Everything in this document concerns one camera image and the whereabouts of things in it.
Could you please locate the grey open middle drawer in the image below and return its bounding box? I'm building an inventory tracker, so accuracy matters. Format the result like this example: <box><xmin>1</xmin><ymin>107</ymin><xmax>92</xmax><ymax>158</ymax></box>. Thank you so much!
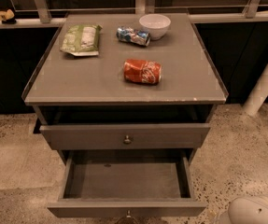
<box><xmin>48</xmin><ymin>149</ymin><xmax>206</xmax><ymax>217</ymax></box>

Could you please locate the brass middle drawer knob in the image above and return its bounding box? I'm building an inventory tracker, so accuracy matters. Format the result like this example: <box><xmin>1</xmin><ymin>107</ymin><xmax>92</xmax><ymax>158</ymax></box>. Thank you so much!
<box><xmin>116</xmin><ymin>213</ymin><xmax>138</xmax><ymax>224</ymax></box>

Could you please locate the metal window railing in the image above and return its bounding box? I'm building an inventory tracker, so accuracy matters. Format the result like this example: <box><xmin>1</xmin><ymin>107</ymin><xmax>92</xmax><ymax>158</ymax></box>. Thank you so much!
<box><xmin>0</xmin><ymin>0</ymin><xmax>268</xmax><ymax>30</ymax></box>

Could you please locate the white bowl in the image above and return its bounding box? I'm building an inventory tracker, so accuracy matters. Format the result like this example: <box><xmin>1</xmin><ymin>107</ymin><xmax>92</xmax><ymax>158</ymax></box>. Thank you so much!
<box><xmin>139</xmin><ymin>14</ymin><xmax>171</xmax><ymax>40</ymax></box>

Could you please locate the red crushed cola can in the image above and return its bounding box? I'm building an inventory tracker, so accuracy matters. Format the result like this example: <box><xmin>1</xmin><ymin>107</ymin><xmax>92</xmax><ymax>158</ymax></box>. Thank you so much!
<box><xmin>123</xmin><ymin>59</ymin><xmax>162</xmax><ymax>85</ymax></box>

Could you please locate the small yellow object on ledge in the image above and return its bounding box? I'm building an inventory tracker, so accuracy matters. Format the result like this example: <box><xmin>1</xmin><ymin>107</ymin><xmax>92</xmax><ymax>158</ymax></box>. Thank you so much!
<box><xmin>0</xmin><ymin>8</ymin><xmax>16</xmax><ymax>24</ymax></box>

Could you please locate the brass top drawer knob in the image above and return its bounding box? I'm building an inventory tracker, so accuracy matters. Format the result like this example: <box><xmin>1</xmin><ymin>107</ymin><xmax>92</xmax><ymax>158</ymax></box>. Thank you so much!
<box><xmin>123</xmin><ymin>135</ymin><xmax>133</xmax><ymax>145</ymax></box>

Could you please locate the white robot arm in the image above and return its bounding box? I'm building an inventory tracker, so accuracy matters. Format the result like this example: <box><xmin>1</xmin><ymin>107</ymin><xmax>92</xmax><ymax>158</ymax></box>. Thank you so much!
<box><xmin>212</xmin><ymin>64</ymin><xmax>268</xmax><ymax>224</ymax></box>

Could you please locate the green chip bag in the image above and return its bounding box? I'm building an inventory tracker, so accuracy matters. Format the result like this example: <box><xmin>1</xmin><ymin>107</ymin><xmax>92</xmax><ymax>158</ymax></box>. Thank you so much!
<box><xmin>60</xmin><ymin>24</ymin><xmax>102</xmax><ymax>57</ymax></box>

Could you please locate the grey drawer cabinet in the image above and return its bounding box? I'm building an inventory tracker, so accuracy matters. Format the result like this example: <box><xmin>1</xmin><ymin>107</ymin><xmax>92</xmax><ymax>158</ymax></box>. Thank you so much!
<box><xmin>21</xmin><ymin>12</ymin><xmax>230</xmax><ymax>224</ymax></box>

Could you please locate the brass drawer knob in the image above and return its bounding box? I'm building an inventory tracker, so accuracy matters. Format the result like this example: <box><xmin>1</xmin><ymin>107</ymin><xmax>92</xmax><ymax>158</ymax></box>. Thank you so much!
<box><xmin>123</xmin><ymin>135</ymin><xmax>133</xmax><ymax>145</ymax></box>
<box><xmin>116</xmin><ymin>213</ymin><xmax>138</xmax><ymax>224</ymax></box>

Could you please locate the grey top drawer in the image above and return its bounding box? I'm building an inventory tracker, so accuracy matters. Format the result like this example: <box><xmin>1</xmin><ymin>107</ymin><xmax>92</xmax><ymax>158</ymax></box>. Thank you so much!
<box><xmin>40</xmin><ymin>123</ymin><xmax>210</xmax><ymax>150</ymax></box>

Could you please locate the blue crushed soda can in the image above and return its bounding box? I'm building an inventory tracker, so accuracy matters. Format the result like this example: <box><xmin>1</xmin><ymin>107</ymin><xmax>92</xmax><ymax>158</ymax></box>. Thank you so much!
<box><xmin>116</xmin><ymin>26</ymin><xmax>150</xmax><ymax>47</ymax></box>

